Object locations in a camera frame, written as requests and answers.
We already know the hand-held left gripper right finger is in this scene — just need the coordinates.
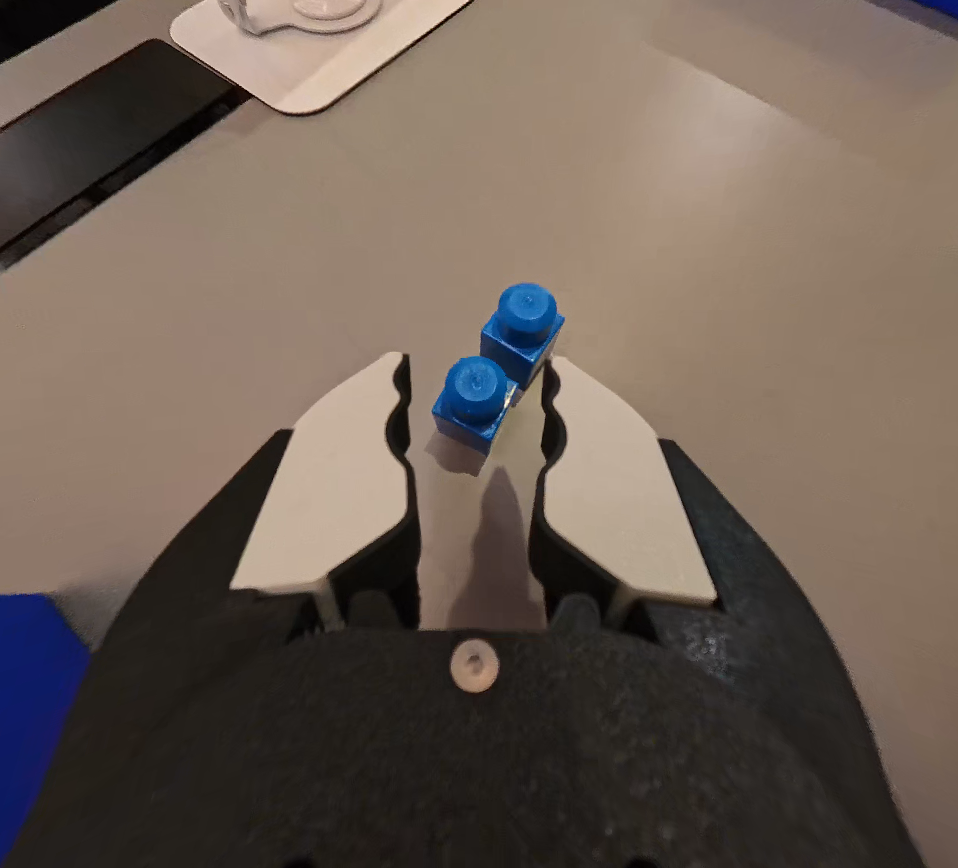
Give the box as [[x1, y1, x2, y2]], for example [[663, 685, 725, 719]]
[[528, 356, 718, 631]]

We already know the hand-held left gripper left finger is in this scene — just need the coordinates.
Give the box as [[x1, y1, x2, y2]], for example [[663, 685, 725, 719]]
[[230, 351, 422, 633]]

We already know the blue mega block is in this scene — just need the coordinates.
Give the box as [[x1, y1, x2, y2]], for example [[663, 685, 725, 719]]
[[480, 282, 566, 391], [432, 356, 519, 455]]

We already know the white rectangular mat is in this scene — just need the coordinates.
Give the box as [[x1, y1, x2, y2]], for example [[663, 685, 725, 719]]
[[170, 0, 480, 114]]

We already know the black table cable lid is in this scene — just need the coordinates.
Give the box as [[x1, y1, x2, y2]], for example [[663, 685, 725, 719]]
[[0, 38, 251, 270]]

